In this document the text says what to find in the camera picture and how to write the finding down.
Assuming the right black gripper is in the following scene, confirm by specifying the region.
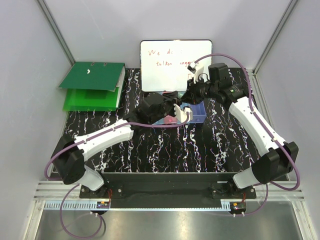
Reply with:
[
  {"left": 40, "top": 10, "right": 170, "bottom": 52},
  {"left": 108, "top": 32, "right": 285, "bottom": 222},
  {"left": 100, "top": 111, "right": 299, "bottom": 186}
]
[{"left": 181, "top": 76, "right": 218, "bottom": 106}]

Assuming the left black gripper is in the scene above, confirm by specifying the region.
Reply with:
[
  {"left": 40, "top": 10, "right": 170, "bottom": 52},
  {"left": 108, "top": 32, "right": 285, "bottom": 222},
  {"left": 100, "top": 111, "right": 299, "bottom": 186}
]
[{"left": 149, "top": 92, "right": 182, "bottom": 125}]

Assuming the light blue bin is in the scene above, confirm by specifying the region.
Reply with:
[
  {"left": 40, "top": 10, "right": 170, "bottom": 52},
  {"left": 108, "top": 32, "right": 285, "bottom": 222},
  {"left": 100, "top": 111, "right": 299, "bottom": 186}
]
[
  {"left": 180, "top": 102, "right": 192, "bottom": 110},
  {"left": 153, "top": 118, "right": 165, "bottom": 125}
]

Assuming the pink bin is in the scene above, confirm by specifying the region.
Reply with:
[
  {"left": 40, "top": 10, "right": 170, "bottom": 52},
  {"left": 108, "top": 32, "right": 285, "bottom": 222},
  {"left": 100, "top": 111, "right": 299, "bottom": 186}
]
[{"left": 163, "top": 115, "right": 178, "bottom": 125}]

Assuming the white dry-erase board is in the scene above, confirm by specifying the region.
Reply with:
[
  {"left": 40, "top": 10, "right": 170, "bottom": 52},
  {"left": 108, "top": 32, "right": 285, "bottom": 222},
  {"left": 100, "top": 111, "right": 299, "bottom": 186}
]
[{"left": 140, "top": 39, "right": 213, "bottom": 92}]

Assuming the purple bin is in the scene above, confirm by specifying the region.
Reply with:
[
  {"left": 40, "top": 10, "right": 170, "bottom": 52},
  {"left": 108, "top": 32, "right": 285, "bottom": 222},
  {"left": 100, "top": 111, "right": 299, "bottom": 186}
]
[{"left": 190, "top": 101, "right": 207, "bottom": 124}]

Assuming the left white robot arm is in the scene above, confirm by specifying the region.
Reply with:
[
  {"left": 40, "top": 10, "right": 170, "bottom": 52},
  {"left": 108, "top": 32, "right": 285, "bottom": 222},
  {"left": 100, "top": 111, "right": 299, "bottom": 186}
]
[{"left": 50, "top": 91, "right": 192, "bottom": 198}]

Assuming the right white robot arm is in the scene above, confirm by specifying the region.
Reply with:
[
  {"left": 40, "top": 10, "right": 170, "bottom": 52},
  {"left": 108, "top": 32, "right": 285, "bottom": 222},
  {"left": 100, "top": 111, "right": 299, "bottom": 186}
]
[{"left": 181, "top": 62, "right": 299, "bottom": 199}]

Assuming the black marble pattern mat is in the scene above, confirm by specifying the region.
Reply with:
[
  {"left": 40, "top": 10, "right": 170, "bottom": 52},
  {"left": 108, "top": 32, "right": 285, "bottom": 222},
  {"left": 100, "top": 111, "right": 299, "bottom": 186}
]
[{"left": 62, "top": 68, "right": 260, "bottom": 173}]

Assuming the light green folder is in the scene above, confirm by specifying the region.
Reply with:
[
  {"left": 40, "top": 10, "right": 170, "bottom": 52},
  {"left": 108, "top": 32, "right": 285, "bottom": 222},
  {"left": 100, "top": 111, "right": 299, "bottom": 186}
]
[{"left": 62, "top": 87, "right": 121, "bottom": 112}]

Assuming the left circuit board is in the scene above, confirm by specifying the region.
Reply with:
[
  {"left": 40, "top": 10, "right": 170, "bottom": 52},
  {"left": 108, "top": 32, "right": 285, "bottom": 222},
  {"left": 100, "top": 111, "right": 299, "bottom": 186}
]
[{"left": 96, "top": 201, "right": 111, "bottom": 209}]

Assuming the circuit board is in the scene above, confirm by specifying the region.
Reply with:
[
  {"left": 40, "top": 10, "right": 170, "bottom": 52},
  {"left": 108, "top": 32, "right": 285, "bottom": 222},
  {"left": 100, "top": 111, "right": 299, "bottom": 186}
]
[
  {"left": 96, "top": 201, "right": 111, "bottom": 209},
  {"left": 232, "top": 201, "right": 247, "bottom": 210}
]

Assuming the right circuit board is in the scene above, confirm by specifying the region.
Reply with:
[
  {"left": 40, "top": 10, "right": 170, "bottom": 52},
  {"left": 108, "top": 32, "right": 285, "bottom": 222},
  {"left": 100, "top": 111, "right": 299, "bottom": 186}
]
[{"left": 232, "top": 201, "right": 247, "bottom": 210}]

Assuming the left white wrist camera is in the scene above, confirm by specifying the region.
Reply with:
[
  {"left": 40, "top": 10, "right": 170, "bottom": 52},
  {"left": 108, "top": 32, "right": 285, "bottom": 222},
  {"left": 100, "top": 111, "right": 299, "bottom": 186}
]
[{"left": 173, "top": 104, "right": 193, "bottom": 124}]

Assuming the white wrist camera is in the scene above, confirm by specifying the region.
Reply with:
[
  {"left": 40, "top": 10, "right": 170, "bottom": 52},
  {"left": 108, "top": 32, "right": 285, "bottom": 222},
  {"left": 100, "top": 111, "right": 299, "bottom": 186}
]
[
  {"left": 187, "top": 62, "right": 205, "bottom": 84},
  {"left": 173, "top": 104, "right": 193, "bottom": 124}
]

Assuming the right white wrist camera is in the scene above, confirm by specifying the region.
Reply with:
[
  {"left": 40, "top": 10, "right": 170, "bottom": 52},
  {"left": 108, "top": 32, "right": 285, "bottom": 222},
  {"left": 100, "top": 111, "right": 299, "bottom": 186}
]
[{"left": 187, "top": 62, "right": 205, "bottom": 84}]

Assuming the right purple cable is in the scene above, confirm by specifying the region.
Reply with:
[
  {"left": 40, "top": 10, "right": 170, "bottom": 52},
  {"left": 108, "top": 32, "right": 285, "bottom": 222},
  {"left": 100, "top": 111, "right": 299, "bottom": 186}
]
[{"left": 194, "top": 53, "right": 301, "bottom": 218}]

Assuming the purple cable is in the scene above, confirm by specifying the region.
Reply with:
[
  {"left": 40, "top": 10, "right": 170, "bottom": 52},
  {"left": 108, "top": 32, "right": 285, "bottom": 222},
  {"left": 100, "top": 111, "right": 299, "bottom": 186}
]
[
  {"left": 44, "top": 109, "right": 192, "bottom": 238},
  {"left": 194, "top": 53, "right": 301, "bottom": 218}
]

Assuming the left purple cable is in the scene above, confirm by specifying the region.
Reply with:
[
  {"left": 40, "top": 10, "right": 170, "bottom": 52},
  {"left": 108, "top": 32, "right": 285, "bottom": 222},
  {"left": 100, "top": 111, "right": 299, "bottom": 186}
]
[{"left": 44, "top": 109, "right": 192, "bottom": 238}]

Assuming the green ring binder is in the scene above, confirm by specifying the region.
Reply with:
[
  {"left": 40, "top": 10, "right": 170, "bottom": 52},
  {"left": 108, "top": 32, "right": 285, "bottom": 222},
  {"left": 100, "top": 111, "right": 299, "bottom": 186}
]
[{"left": 58, "top": 61, "right": 126, "bottom": 94}]

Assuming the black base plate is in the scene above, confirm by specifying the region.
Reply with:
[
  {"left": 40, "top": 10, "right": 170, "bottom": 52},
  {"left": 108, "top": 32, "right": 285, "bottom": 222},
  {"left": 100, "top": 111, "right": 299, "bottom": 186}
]
[{"left": 79, "top": 172, "right": 257, "bottom": 210}]

